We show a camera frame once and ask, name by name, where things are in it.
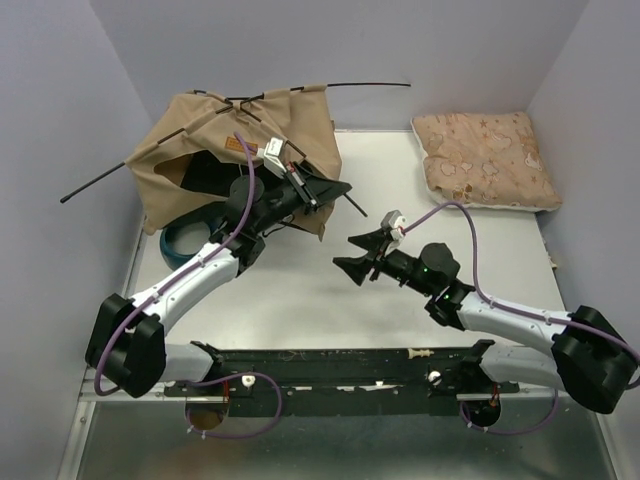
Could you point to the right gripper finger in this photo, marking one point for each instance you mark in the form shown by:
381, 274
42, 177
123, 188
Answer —
358, 269
374, 243

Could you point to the teal bowl stand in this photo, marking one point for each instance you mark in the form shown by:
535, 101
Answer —
178, 244

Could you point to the pink patterned pillow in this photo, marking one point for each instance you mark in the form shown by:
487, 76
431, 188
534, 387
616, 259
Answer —
484, 161

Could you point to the beige fabric pet tent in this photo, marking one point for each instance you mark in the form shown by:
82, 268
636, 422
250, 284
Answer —
192, 154

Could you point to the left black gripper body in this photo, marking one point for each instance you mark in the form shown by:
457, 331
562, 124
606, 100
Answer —
295, 179

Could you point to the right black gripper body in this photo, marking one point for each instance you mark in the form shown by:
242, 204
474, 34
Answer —
397, 265

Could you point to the white chess piece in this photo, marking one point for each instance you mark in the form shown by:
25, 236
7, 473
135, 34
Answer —
419, 353

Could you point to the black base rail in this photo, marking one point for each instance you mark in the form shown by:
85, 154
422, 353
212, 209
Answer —
351, 382

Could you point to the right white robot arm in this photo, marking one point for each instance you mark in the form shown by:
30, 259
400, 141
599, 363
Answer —
578, 352

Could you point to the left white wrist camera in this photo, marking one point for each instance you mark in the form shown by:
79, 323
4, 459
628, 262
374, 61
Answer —
273, 157

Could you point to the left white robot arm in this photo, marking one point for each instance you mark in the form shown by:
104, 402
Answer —
128, 342

